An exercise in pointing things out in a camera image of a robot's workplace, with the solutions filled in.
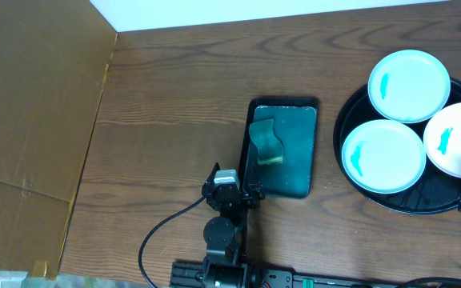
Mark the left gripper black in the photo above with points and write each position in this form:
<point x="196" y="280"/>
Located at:
<point x="233" y="195"/>

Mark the green yellow sponge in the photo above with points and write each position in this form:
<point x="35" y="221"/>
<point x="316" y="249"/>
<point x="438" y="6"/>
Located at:
<point x="269" y="147"/>

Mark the white plate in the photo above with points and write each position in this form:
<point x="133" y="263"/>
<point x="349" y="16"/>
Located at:
<point x="409" y="86"/>
<point x="383" y="156"/>
<point x="442" y="140"/>

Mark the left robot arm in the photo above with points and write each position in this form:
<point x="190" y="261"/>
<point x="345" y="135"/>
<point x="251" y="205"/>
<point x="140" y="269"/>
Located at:
<point x="226" y="235"/>

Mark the black round tray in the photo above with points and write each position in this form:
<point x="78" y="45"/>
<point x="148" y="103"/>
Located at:
<point x="435" y="192"/>

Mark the black rectangular water tray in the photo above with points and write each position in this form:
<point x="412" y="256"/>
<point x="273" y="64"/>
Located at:
<point x="295" y="126"/>

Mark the cardboard sheet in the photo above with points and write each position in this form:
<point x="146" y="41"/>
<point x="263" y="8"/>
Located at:
<point x="53" y="61"/>

